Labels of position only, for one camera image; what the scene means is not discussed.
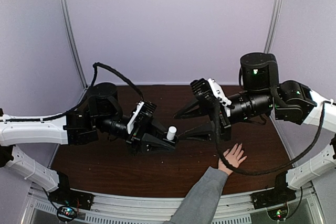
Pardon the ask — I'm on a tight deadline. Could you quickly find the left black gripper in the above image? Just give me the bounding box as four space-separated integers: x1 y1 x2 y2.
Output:
95 113 179 157

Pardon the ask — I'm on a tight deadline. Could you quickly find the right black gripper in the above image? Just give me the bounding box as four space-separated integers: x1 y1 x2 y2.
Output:
172 89 274 144

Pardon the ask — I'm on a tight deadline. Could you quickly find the white cap with black brush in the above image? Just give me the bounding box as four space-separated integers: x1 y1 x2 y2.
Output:
166 126 177 141

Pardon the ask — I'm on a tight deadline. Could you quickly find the grey sleeved forearm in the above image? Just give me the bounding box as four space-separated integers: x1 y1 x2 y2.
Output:
164 167 229 224

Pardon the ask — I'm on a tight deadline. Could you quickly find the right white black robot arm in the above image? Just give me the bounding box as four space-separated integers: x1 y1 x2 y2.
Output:
174 52 335 204

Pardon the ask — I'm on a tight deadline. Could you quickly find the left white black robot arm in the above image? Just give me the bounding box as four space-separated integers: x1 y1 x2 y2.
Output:
1 82 178 205

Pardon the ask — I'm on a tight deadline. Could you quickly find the person's bare hand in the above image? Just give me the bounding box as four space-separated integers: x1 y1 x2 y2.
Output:
218 143 247 175

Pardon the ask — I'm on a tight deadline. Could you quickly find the left round controller board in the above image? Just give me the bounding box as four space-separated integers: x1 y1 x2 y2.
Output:
57 206 77 221

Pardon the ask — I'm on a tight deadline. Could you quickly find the round controller board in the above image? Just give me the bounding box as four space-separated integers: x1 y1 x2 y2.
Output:
57 206 77 221
268 208 288 221

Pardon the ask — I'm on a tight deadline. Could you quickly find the right round controller board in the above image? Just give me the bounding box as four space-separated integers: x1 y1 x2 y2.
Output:
268 208 288 221

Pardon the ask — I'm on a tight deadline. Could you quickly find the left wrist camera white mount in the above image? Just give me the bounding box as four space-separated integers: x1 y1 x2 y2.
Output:
127 101 157 134

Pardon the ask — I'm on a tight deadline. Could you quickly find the left black camera cable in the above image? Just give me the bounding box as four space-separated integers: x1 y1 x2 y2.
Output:
41 62 145 124

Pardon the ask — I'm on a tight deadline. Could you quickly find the black camera cable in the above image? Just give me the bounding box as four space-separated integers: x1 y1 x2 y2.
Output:
41 62 145 124
213 69 328 175

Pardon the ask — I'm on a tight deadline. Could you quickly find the aluminium front frame rail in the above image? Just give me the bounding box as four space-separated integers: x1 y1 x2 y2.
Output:
20 183 325 223

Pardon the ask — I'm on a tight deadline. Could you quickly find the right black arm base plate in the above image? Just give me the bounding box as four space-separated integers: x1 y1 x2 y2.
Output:
251 188 296 209

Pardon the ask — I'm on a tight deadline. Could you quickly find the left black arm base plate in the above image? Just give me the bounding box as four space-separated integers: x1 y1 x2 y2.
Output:
49 190 94 210

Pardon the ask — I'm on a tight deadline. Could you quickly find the right black camera cable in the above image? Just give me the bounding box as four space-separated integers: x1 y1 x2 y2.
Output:
213 69 328 175

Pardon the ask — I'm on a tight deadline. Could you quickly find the right aluminium corner post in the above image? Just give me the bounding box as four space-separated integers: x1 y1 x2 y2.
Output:
264 0 283 53

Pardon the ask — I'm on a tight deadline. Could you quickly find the aluminium corner post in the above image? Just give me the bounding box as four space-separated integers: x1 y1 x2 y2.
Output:
54 0 88 90
264 0 283 53

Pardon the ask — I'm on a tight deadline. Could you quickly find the left aluminium corner post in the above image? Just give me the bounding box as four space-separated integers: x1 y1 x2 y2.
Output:
54 0 88 90

